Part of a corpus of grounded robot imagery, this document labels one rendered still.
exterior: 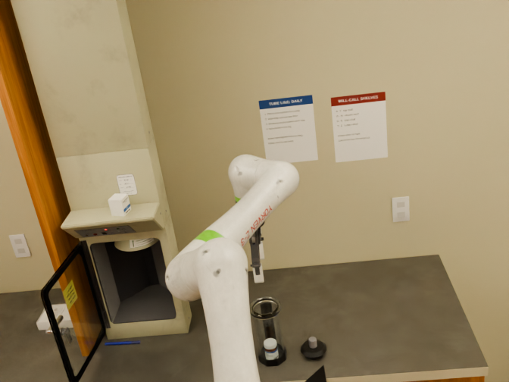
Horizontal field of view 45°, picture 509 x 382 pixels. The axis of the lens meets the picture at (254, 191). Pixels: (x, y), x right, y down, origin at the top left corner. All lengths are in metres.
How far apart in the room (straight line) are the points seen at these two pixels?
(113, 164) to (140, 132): 0.16
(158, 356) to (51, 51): 1.14
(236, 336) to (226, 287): 0.11
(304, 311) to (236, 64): 0.99
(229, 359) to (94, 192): 1.01
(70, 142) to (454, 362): 1.47
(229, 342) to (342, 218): 1.38
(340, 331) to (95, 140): 1.11
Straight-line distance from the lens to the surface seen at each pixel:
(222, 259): 1.37
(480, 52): 2.50
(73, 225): 2.15
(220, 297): 1.37
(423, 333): 2.34
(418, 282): 2.59
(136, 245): 2.28
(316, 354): 2.21
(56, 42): 2.05
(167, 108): 2.48
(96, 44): 2.02
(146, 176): 2.12
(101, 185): 2.18
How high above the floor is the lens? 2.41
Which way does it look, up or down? 25 degrees down
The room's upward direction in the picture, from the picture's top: 8 degrees counter-clockwise
